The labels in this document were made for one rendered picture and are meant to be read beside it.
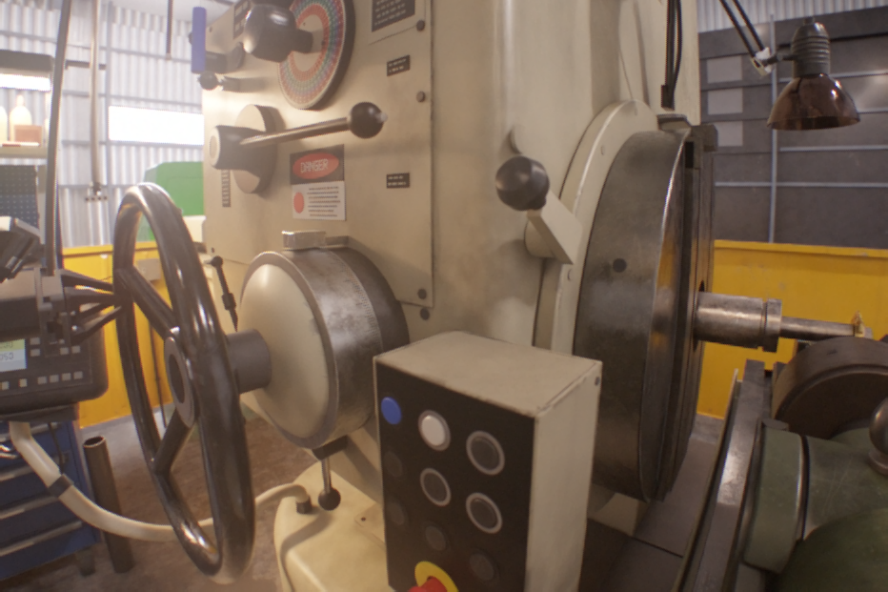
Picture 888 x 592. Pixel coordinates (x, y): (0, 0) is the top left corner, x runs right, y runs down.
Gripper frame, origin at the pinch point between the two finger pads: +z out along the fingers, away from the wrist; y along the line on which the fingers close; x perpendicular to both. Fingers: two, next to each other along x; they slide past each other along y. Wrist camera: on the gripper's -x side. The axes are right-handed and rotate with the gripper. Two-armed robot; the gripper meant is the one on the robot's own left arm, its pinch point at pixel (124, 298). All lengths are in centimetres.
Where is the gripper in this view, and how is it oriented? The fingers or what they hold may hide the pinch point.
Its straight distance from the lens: 61.4
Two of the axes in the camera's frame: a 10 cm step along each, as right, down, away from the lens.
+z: 6.4, -0.8, 7.6
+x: -2.3, 9.3, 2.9
